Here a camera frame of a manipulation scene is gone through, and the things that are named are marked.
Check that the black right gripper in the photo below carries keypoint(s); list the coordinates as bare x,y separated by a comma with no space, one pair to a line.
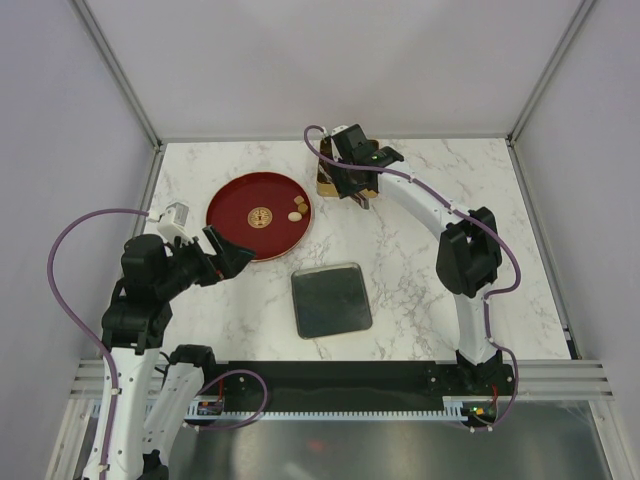
344,189

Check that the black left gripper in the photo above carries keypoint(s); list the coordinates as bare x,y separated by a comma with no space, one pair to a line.
226,263

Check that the silver metal tongs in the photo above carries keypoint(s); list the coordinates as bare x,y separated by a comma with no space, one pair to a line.
361,200

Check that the silver tin lid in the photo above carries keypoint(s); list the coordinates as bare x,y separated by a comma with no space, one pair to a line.
330,300

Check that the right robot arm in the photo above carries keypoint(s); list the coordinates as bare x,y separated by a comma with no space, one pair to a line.
469,254

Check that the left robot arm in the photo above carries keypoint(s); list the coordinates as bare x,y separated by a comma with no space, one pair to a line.
133,440

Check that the gold chocolate tin box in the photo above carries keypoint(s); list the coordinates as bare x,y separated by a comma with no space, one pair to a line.
324,184

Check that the red round tray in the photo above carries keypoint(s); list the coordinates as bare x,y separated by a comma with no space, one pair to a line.
252,211

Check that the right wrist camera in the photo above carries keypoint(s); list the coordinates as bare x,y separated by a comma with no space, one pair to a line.
337,136

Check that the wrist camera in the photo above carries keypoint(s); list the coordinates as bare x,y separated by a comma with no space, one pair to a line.
337,136
171,223

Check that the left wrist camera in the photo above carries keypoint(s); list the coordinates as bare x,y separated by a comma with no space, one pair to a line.
171,223

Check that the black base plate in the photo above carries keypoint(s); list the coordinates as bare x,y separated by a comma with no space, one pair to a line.
364,383

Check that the white slotted cable duct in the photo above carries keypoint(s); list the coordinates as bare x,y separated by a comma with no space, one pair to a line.
208,411

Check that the aluminium frame rail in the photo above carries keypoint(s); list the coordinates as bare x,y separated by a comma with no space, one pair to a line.
538,380

